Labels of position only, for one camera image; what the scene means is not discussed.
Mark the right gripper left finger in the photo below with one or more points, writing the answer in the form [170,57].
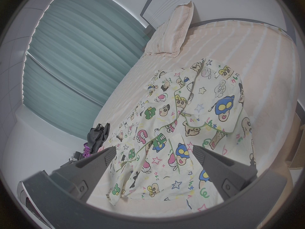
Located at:
[81,175]

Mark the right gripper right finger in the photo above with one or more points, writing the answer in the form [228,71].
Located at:
[226,175]

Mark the white printed pyjama top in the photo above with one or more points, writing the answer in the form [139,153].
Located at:
[178,118]

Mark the bed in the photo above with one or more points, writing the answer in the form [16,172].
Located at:
[238,51]

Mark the purple satin garment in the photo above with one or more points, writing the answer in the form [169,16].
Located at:
[87,151]

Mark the black garment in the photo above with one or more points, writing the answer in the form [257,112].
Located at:
[99,137]

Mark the blue-green curtain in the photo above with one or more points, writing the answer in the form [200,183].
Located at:
[90,27]
[66,89]

